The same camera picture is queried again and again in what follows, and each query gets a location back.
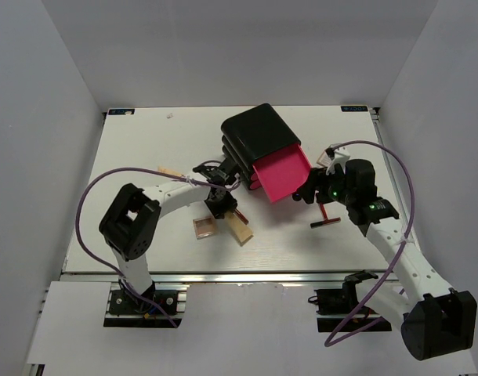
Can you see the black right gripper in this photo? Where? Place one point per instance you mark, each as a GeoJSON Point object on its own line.
{"type": "Point", "coordinates": [317, 181]}

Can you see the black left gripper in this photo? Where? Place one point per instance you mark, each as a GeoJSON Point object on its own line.
{"type": "Point", "coordinates": [230, 203]}

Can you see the gold-capped beige foundation tube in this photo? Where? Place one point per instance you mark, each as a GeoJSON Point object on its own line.
{"type": "Point", "coordinates": [242, 233]}

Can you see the pink top drawer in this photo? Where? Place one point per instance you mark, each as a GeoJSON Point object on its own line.
{"type": "Point", "coordinates": [282, 172]}

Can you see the black drawer organizer cabinet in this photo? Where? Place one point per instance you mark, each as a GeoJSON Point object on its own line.
{"type": "Point", "coordinates": [253, 134]}

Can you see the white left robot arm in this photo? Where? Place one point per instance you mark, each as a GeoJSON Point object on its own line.
{"type": "Point", "coordinates": [130, 222]}

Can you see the small palette near right arm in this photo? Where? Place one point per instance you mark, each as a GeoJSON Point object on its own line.
{"type": "Point", "coordinates": [324, 158]}

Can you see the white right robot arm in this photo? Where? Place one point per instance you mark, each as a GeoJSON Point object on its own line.
{"type": "Point", "coordinates": [432, 317]}

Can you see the red lip gloss upright tube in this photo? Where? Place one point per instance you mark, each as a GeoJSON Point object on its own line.
{"type": "Point", "coordinates": [323, 212]}

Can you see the four-colour eyeshadow palette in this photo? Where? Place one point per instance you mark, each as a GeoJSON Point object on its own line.
{"type": "Point", "coordinates": [205, 227]}

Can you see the pink bottom drawer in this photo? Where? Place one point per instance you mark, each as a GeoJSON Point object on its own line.
{"type": "Point", "coordinates": [254, 185]}

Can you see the dark red lip gloss tube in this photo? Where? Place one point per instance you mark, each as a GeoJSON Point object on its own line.
{"type": "Point", "coordinates": [324, 222]}

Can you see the slim beige concealer tube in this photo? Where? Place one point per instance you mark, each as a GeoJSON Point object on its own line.
{"type": "Point", "coordinates": [169, 171]}

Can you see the right blue corner label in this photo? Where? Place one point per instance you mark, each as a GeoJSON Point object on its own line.
{"type": "Point", "coordinates": [354, 108]}

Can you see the blue corner label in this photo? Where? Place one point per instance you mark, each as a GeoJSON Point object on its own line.
{"type": "Point", "coordinates": [354, 108]}
{"type": "Point", "coordinates": [121, 112]}

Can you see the left blue corner label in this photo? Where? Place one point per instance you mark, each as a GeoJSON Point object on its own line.
{"type": "Point", "coordinates": [121, 112]}

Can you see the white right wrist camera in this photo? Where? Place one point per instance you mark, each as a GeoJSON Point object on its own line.
{"type": "Point", "coordinates": [336, 156]}

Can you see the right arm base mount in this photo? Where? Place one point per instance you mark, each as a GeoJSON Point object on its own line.
{"type": "Point", "coordinates": [333, 304]}

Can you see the aluminium table front rail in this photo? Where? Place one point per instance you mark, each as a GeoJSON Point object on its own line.
{"type": "Point", "coordinates": [227, 278]}

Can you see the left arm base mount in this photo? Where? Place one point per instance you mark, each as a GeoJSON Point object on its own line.
{"type": "Point", "coordinates": [123, 310]}

